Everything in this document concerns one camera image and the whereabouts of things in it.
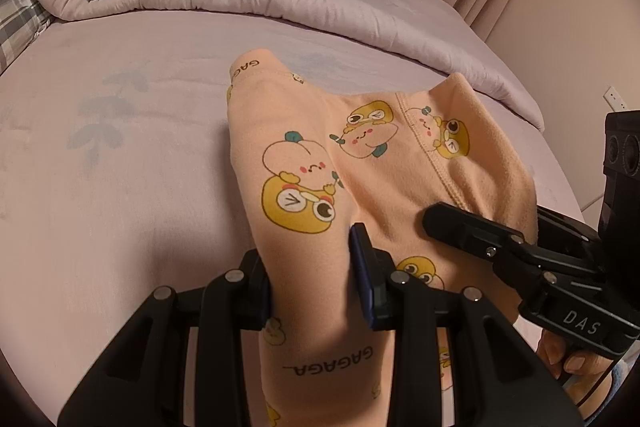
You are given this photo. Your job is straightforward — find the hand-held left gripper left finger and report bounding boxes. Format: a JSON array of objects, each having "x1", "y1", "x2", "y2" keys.
[{"x1": 57, "y1": 249, "x2": 273, "y2": 427}]

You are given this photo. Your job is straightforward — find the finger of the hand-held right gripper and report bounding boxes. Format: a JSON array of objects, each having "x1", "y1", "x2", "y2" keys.
[
  {"x1": 525, "y1": 206, "x2": 603, "y2": 258},
  {"x1": 421, "y1": 202, "x2": 546, "y2": 278}
]

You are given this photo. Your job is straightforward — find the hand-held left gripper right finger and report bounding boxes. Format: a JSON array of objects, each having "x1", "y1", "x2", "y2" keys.
[{"x1": 349, "y1": 222, "x2": 583, "y2": 427}]

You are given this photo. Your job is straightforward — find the peach cartoon print shirt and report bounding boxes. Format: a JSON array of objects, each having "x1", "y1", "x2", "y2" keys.
[{"x1": 226, "y1": 48, "x2": 540, "y2": 427}]

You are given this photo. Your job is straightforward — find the person's right forearm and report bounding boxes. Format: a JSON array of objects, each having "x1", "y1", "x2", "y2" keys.
[{"x1": 565, "y1": 359, "x2": 633, "y2": 427}]

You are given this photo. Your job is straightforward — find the person's right hand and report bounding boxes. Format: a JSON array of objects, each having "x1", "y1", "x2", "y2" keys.
[{"x1": 536, "y1": 327, "x2": 626, "y2": 378}]

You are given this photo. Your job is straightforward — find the grey plaid pillow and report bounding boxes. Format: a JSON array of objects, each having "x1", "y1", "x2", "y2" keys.
[{"x1": 0, "y1": 0, "x2": 53, "y2": 72}]

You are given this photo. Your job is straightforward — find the white wall outlet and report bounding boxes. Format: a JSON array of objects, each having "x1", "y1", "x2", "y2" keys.
[{"x1": 603, "y1": 87, "x2": 627, "y2": 110}]

